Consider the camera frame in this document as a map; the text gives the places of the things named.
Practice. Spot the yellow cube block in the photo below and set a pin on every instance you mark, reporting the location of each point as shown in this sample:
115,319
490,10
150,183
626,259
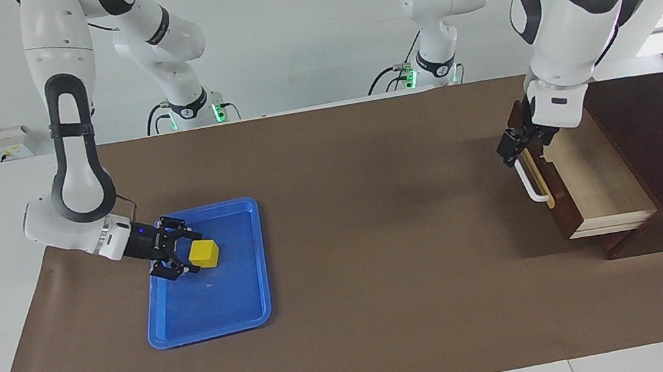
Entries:
203,254

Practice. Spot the blue plastic tray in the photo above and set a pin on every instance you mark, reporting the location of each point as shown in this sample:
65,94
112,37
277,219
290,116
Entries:
209,301

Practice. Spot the dark wooden drawer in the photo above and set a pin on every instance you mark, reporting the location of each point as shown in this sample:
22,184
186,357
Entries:
601,188

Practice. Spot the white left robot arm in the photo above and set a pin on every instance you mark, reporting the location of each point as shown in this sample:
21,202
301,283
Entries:
562,33

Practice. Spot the brown table mat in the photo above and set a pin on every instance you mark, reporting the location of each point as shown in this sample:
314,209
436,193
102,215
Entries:
381,238

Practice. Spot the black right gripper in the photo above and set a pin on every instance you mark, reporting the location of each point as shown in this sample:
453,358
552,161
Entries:
146,242

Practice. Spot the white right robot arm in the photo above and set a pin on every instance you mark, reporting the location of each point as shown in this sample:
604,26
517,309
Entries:
59,70

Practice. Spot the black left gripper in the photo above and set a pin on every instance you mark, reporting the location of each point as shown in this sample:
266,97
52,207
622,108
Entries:
532,127

